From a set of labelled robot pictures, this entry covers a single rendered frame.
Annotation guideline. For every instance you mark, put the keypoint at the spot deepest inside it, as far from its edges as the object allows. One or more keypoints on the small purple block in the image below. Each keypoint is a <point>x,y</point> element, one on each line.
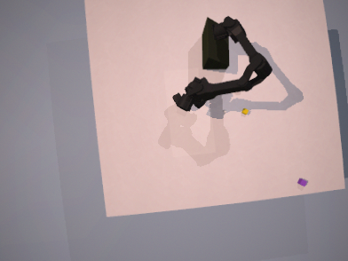
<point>301,182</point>

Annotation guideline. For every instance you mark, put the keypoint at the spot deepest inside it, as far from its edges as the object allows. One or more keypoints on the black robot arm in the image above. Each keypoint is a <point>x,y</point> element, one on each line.
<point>198,93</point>

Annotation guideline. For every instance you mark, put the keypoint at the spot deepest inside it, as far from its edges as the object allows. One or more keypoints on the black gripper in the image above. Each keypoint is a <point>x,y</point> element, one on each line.
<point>177,96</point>

